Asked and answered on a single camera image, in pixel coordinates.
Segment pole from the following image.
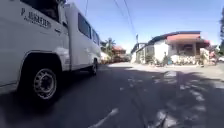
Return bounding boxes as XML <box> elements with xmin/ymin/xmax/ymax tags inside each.
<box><xmin>135</xmin><ymin>33</ymin><xmax>140</xmax><ymax>46</ymax></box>

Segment white building with red awning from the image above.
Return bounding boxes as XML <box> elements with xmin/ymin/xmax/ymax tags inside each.
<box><xmin>130</xmin><ymin>30</ymin><xmax>212</xmax><ymax>66</ymax></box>

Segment palm tree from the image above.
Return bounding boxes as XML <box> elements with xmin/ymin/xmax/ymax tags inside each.
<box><xmin>100</xmin><ymin>37</ymin><xmax>117</xmax><ymax>56</ymax></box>

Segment overhead wires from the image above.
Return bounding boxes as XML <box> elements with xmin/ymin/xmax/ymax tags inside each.
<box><xmin>83</xmin><ymin>0</ymin><xmax>138</xmax><ymax>38</ymax></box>

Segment grey asphalt road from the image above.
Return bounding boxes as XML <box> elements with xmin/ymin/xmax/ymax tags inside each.
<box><xmin>0</xmin><ymin>61</ymin><xmax>224</xmax><ymax>128</ymax></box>

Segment small red-roofed building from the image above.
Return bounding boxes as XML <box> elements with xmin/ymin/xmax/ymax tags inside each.
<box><xmin>111</xmin><ymin>45</ymin><xmax>128</xmax><ymax>63</ymax></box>

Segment white vehicle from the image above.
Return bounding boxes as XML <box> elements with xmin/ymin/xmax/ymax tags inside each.
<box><xmin>0</xmin><ymin>0</ymin><xmax>103</xmax><ymax>105</ymax></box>

